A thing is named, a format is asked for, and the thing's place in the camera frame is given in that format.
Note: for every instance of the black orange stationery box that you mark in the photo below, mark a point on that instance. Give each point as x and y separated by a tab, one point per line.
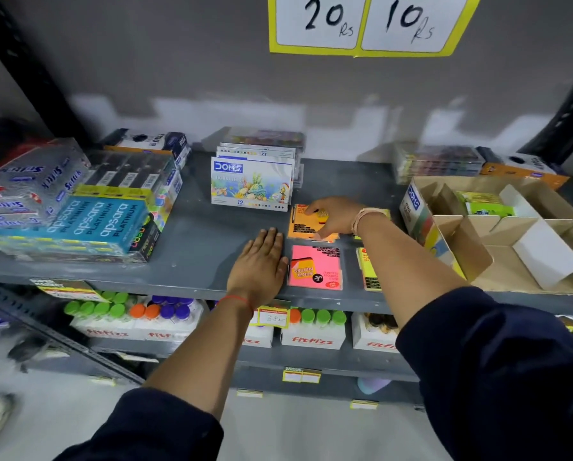
522	168
152	141

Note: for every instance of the white price sign yellow border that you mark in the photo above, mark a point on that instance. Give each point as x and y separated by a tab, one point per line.
315	21
411	23

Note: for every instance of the dark blue sleeve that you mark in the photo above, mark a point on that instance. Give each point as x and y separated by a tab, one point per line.
147	429
497	374

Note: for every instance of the clear crayon pack stack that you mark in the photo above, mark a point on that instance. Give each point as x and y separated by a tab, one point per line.
438	160

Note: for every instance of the orange sticky notes packet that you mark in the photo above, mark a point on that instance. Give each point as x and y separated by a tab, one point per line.
301	228

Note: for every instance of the person's left middle finger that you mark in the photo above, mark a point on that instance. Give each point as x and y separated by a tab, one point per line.
269	240

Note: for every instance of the cardboard display box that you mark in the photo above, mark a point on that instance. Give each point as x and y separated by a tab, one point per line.
512	244

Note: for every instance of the teal pencil box pack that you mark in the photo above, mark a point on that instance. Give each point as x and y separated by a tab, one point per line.
80	225

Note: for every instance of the black shelf upright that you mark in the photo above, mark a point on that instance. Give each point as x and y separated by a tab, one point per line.
565	124
27	67

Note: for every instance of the person's right forearm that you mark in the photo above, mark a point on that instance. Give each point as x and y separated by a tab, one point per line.
406	264

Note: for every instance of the clear pack of pens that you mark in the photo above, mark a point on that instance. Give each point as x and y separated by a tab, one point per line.
29	184

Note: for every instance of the dark blue left sleeve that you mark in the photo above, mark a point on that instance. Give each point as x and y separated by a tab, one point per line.
147	429

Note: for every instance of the green packets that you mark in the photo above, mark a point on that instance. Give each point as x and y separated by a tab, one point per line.
483	204

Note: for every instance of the person's right hand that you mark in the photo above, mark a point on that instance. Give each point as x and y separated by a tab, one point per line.
339	215

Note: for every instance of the person's left thumb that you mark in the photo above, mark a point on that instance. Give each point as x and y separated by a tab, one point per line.
283	269

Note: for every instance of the person's left hand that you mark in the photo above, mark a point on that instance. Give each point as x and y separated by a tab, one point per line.
256	273

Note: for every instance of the white oil pastel box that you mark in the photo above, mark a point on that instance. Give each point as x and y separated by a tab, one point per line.
250	184

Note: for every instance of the group of purple capped bottles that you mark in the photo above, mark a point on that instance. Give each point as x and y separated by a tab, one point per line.
173	307

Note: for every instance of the pink sticky notes packet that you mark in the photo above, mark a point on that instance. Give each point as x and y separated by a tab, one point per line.
315	268

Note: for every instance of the white bottle tray box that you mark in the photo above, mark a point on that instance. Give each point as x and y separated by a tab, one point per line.
313	337
373	338
169	331
106	328
258	337

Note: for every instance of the grey perforated shelf rail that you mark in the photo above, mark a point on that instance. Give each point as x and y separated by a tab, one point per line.
61	336

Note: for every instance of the person's left little finger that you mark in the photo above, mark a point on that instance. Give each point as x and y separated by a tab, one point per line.
247	251

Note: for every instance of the orange capped bottle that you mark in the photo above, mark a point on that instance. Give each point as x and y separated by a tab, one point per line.
294	315
152	311
137	310

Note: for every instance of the dark blue right sleeve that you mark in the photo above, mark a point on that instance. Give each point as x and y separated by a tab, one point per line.
497	374

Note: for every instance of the group of green capped bottles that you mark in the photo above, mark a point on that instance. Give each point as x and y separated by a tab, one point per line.
99	307

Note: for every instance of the yellow white shelf price label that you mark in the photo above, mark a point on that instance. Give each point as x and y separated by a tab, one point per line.
68	288
249	393
102	380
301	375
364	404
270	317

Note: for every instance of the black yellow pencil pack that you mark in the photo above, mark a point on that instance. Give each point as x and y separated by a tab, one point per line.
125	175

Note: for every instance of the yellow sticky notes packet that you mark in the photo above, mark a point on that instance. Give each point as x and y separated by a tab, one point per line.
367	271

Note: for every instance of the green capped bottle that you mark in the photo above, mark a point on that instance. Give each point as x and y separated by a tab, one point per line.
308	316
339	317
323	317

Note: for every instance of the red thread wristband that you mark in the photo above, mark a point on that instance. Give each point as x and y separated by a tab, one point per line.
236	298

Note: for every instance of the person's left forearm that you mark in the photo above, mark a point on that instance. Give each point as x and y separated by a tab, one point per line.
205	352

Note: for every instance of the person's right thumb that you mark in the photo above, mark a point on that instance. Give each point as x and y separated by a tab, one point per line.
326	234

